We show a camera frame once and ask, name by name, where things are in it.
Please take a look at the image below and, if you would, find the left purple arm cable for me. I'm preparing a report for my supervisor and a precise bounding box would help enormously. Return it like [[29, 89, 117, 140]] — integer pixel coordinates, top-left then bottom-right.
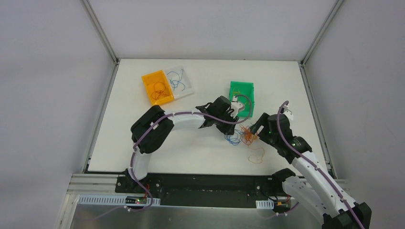
[[126, 94, 253, 212]]

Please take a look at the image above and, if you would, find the aluminium frame rail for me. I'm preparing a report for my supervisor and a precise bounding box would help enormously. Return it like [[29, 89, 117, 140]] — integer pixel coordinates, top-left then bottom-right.
[[300, 0, 345, 66], [81, 0, 119, 65]]

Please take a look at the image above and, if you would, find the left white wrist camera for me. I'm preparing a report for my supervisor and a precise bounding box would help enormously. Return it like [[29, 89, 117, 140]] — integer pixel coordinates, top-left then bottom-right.
[[230, 96, 245, 118]]

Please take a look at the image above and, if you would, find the green plastic bin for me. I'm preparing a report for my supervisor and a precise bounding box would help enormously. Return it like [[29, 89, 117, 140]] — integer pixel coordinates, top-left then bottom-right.
[[229, 81, 255, 118]]

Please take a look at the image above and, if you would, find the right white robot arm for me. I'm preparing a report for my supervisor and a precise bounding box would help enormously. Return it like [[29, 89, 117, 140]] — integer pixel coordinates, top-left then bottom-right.
[[249, 113, 372, 229]]

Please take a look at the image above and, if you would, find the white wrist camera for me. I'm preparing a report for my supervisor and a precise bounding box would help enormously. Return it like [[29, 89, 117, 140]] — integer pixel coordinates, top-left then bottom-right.
[[281, 106, 294, 121], [230, 96, 245, 118]]

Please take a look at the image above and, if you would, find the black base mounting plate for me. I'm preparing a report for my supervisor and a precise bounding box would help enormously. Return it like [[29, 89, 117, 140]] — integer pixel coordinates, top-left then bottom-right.
[[115, 171, 287, 208]]

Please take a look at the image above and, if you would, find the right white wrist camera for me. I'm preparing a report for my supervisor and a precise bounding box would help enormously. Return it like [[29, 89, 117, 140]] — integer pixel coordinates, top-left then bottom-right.
[[281, 106, 294, 121]]

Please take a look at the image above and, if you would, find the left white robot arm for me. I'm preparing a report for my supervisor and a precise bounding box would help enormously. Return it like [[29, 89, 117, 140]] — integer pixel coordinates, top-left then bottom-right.
[[127, 96, 245, 193]]

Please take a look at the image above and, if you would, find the orange plastic bin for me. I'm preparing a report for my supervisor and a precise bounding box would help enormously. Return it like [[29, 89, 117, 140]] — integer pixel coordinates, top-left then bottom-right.
[[141, 70, 174, 105]]

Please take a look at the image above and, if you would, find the coloured cable bundle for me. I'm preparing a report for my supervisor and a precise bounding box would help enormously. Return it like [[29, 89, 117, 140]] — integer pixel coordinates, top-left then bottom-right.
[[223, 124, 266, 164]]

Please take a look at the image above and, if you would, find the white translucent plastic bin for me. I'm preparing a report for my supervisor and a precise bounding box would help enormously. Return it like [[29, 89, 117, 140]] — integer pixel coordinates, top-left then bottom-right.
[[163, 65, 195, 100]]

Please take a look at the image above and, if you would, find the red cable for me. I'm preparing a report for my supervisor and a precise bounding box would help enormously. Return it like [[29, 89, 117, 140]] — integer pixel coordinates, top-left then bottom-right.
[[150, 81, 170, 99]]

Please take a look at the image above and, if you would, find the right aluminium frame rail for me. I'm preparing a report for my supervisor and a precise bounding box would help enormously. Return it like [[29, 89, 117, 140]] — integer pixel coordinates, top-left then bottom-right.
[[300, 0, 345, 66]]

